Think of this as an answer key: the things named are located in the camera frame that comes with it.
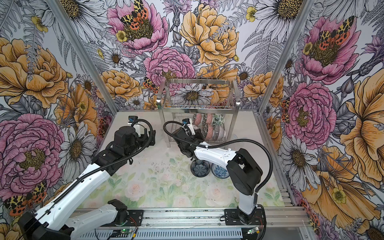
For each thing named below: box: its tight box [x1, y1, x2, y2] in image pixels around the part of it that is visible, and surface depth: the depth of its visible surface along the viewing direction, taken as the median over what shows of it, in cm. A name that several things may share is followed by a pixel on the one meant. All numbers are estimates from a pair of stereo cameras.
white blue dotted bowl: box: [211, 163, 230, 179], surface depth 91 cm
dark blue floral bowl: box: [190, 159, 211, 178], surface depth 91 cm
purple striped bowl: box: [213, 124, 226, 142], surface depth 99 cm
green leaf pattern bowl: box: [212, 113, 225, 126], surface depth 111 cm
